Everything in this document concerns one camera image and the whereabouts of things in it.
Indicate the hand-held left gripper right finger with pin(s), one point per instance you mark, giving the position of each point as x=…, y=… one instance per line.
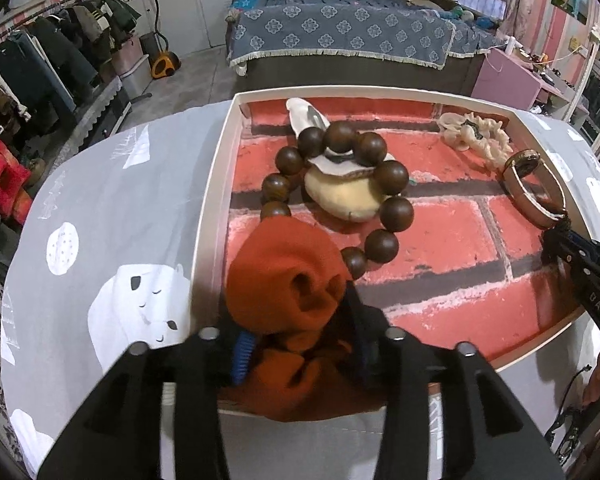
x=366, y=357

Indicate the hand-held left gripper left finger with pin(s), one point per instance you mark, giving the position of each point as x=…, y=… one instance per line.
x=242, y=355

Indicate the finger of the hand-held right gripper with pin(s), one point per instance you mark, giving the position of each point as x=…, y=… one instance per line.
x=562, y=247

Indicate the orange scrunchie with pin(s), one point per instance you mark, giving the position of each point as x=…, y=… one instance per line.
x=290, y=260

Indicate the brick pattern tray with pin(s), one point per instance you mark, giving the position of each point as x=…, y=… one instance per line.
x=430, y=270

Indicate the cream scrunchie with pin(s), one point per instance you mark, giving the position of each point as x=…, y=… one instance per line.
x=480, y=137

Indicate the white hair clip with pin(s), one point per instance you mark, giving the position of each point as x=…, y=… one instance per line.
x=305, y=115

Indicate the white standing mirror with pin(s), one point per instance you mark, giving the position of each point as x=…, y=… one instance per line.
x=597, y=100

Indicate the pink cabinet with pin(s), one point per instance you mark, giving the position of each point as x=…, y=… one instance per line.
x=500, y=77

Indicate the blue green plush toys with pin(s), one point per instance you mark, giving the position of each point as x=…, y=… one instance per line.
x=472, y=17

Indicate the pink floral curtain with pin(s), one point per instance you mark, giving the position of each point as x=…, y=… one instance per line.
x=527, y=0

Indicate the white lace cloth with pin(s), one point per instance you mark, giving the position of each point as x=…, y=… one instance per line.
x=100, y=112

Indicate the orange garment steamer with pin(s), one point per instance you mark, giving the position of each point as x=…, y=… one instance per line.
x=162, y=60

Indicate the pink white storage box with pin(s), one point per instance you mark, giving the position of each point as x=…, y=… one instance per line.
x=132, y=67

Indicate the bed with blue patterned cover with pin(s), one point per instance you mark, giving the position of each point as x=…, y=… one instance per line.
x=340, y=30

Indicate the row of hanging clothes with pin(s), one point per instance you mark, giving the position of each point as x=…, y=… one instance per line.
x=40, y=70

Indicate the blue star cushion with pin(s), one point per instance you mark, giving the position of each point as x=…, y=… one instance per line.
x=241, y=5

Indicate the metal clothes rack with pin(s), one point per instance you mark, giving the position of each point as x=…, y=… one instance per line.
x=35, y=17

